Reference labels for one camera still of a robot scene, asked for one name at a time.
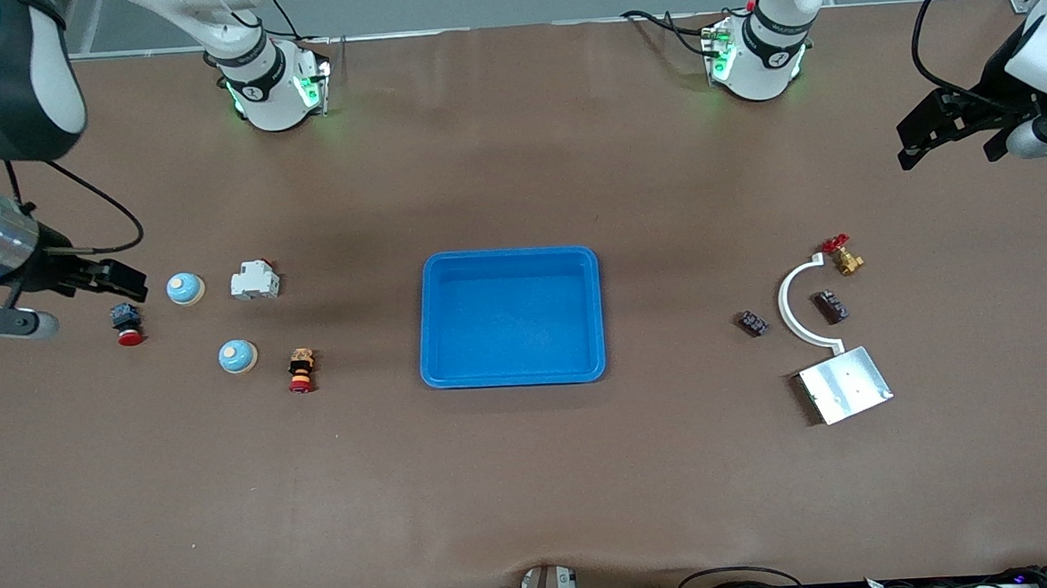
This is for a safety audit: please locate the white curved plastic bracket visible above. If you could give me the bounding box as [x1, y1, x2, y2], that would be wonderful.
[775, 252, 845, 356]

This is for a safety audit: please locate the silver metal plate block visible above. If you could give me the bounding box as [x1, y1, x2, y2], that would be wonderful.
[796, 344, 896, 427]

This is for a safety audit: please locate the black arm base cable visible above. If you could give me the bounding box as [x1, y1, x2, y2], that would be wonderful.
[621, 4, 722, 61]
[264, 0, 307, 43]

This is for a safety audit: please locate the brass valve red handle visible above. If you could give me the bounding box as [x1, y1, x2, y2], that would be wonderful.
[821, 233, 865, 278]

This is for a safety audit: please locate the orange red stacked switch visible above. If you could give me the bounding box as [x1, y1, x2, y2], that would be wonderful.
[286, 346, 319, 395]

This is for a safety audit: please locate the blue plastic tray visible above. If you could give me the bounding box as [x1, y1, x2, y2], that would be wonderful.
[414, 243, 608, 393]

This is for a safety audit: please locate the black cable bundle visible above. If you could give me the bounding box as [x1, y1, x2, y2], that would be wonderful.
[619, 550, 1047, 588]

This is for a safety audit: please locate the red mushroom push button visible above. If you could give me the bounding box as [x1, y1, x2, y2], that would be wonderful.
[109, 302, 147, 349]

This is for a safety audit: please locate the blue service bell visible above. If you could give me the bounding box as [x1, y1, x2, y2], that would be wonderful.
[217, 337, 260, 376]
[165, 270, 208, 308]

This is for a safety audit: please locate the white circuit breaker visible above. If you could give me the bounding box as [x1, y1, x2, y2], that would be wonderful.
[229, 259, 282, 303]

